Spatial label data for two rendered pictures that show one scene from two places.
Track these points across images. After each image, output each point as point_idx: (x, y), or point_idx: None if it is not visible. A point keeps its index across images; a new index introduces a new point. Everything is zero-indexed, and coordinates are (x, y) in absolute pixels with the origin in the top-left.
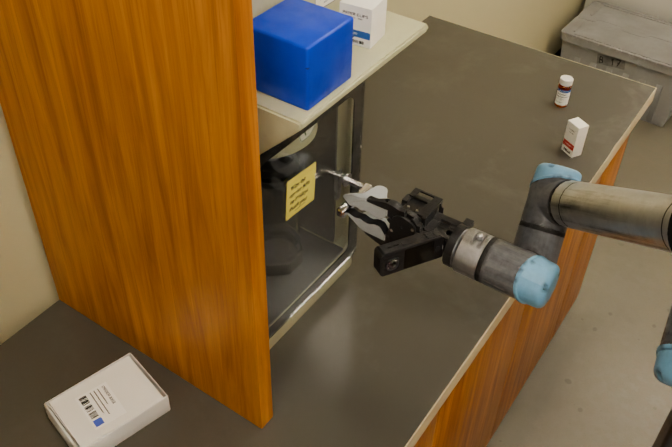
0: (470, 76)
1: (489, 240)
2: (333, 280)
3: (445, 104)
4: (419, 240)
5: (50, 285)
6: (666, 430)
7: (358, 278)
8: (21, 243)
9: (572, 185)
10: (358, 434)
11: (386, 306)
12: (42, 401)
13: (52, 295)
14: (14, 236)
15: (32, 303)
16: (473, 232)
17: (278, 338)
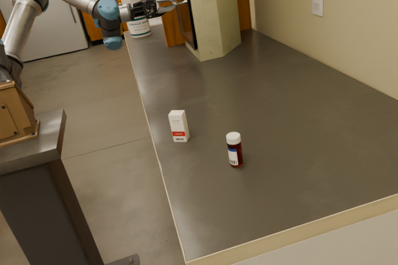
0: (327, 134)
1: (122, 13)
2: (196, 56)
3: (293, 109)
4: (137, 2)
5: (255, 24)
6: (74, 198)
7: (192, 61)
8: None
9: None
10: (144, 54)
11: (173, 64)
12: None
13: (255, 28)
14: None
15: (252, 25)
16: (124, 4)
17: (188, 47)
